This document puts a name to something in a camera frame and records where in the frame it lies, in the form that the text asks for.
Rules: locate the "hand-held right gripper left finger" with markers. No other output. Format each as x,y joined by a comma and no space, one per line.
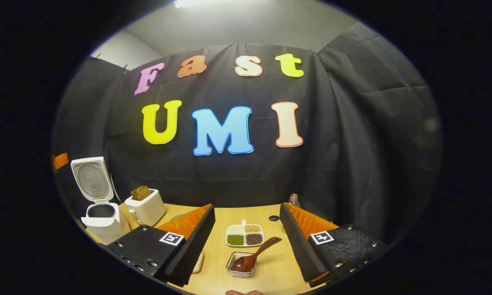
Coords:
188,254

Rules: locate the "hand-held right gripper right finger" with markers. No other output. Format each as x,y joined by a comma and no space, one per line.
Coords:
301,254

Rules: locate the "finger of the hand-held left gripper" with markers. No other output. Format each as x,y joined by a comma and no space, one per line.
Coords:
61,160

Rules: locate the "brown wooden spoon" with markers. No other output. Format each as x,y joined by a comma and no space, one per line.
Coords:
246,262

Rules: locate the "white rice cooker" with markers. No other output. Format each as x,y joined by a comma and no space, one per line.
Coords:
104,229

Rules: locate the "pale green plate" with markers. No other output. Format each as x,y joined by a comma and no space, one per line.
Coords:
177,216

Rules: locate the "black table grommet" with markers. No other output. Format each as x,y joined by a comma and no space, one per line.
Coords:
274,218

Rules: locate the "small clear bottle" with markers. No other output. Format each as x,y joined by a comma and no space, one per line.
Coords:
294,200

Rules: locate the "white toaster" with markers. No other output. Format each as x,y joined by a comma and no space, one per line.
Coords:
150,211

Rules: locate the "white divided bean dish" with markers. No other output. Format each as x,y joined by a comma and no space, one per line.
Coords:
243,229

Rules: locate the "brown toast slice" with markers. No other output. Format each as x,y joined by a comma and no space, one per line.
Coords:
141,192

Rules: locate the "black backdrop cloth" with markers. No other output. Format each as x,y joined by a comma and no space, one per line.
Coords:
352,143

